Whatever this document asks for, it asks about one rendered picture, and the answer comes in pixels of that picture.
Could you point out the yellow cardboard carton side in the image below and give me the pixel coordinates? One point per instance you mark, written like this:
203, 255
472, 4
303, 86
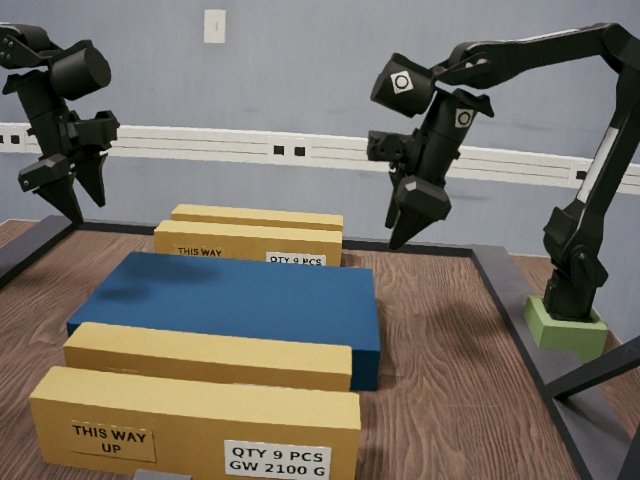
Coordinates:
120, 423
255, 217
209, 358
257, 243

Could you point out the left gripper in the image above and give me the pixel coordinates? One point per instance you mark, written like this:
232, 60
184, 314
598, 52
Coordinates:
53, 171

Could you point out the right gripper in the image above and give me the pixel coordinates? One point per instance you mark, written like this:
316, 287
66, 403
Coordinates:
432, 203

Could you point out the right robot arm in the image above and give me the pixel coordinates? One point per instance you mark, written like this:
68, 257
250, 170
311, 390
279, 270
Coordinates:
405, 87

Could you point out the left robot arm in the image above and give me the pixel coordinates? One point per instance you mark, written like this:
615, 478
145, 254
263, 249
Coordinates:
78, 71

